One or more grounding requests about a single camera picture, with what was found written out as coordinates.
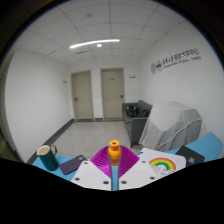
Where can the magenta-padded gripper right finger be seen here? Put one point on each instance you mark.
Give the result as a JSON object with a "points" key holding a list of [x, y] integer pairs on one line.
{"points": [[138, 173]]}

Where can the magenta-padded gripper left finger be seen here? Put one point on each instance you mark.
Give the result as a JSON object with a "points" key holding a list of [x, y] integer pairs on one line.
{"points": [[91, 175]]}

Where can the purple smartphone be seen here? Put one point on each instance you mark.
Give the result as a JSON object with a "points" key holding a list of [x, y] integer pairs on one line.
{"points": [[72, 164]]}

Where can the white rainbow-print board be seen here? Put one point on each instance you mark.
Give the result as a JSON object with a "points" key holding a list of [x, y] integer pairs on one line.
{"points": [[163, 163]]}

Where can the grey sofa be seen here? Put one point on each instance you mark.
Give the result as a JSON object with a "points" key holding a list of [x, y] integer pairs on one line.
{"points": [[135, 128]]}

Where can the dark green mug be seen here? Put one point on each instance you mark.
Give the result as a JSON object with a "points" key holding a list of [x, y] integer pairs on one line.
{"points": [[48, 160]]}

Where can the grey cloth-covered object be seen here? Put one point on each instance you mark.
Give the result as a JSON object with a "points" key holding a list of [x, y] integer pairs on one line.
{"points": [[171, 126]]}

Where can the black bag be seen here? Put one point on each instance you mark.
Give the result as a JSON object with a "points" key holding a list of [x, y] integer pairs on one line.
{"points": [[135, 112]]}

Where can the beige door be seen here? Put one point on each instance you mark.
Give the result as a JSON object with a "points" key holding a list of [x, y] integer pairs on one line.
{"points": [[112, 95], [82, 96]]}

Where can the small round ceiling light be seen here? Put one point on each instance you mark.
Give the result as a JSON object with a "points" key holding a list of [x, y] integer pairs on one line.
{"points": [[99, 45]]}

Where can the long ceiling light strip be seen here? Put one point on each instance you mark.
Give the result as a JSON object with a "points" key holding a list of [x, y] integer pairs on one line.
{"points": [[93, 43]]}

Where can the small wall sign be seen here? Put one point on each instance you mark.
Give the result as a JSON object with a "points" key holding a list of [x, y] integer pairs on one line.
{"points": [[132, 76]]}

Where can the wall logo lettering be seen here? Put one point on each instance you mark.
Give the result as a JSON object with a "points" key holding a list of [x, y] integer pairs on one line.
{"points": [[176, 61]]}

